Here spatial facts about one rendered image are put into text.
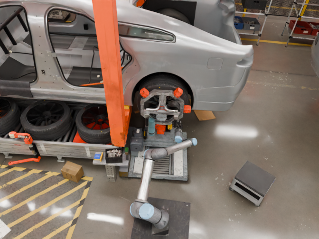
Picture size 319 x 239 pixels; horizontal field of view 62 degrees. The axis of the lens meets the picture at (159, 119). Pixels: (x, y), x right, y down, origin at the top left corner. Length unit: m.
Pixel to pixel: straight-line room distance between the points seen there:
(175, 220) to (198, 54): 1.84
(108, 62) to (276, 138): 3.02
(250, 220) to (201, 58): 2.04
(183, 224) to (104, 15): 2.21
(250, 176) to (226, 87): 1.13
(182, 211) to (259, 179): 1.06
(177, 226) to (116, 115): 1.37
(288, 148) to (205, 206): 1.71
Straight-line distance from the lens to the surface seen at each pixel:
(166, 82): 3.21
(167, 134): 3.87
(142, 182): 2.92
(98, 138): 3.60
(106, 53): 2.49
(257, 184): 3.48
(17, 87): 3.89
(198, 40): 3.01
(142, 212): 2.78
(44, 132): 3.80
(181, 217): 3.10
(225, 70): 3.18
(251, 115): 4.82
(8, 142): 4.02
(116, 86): 2.68
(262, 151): 4.31
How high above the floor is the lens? 3.09
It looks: 45 degrees down
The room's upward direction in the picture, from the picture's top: 3 degrees clockwise
